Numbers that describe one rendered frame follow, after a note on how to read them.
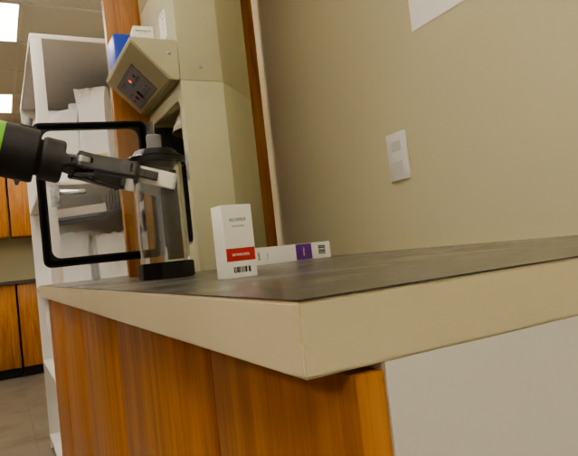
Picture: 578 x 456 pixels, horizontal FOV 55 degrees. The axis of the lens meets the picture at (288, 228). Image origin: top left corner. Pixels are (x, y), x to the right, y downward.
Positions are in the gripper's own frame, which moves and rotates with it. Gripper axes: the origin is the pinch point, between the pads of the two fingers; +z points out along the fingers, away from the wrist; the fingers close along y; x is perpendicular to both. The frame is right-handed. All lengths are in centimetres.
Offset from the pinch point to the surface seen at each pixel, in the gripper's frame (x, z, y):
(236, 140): -22.1, 25.6, 29.2
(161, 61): -35.2, 2.5, 25.9
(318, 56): -53, 47, 29
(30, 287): 23, 12, 527
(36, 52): -73, -25, 142
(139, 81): -34, 1, 40
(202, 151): -15.8, 15.9, 25.7
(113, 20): -59, -6, 63
